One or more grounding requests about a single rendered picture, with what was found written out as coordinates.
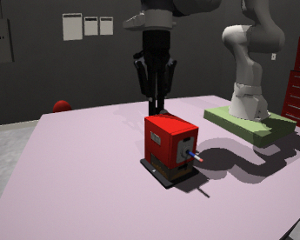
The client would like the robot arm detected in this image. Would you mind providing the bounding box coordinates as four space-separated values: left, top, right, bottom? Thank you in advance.
123 0 285 122

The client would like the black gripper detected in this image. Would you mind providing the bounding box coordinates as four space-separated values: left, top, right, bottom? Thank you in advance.
134 30 177 116

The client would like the red pencil sharpener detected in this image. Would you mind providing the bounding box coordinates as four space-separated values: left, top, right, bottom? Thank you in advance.
140 107 203 189

